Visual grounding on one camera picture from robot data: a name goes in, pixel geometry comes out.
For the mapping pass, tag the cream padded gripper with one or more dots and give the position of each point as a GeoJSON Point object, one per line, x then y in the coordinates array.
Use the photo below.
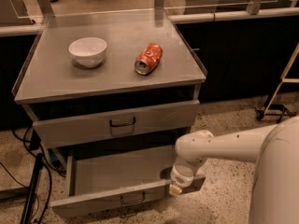
{"type": "Point", "coordinates": [179, 179]}

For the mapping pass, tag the grey drawer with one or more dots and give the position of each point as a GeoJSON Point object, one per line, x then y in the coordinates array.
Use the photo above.
{"type": "Point", "coordinates": [116, 173]}
{"type": "Point", "coordinates": [102, 126]}

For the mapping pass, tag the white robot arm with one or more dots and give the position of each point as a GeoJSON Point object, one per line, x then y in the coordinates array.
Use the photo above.
{"type": "Point", "coordinates": [273, 149]}

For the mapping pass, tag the grey top drawer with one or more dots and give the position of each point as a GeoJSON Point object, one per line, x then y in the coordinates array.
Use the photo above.
{"type": "Point", "coordinates": [102, 126]}

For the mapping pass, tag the grey metal drawer cabinet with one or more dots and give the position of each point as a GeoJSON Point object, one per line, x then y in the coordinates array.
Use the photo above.
{"type": "Point", "coordinates": [55, 87]}

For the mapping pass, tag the crushed orange soda can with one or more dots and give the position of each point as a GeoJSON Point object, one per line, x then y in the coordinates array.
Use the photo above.
{"type": "Point", "coordinates": [148, 59]}

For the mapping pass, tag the black power strip bar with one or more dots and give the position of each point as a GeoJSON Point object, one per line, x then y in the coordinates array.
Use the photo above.
{"type": "Point", "coordinates": [27, 209]}

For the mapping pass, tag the white ceramic bowl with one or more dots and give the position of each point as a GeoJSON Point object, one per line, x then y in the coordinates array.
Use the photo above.
{"type": "Point", "coordinates": [88, 51]}

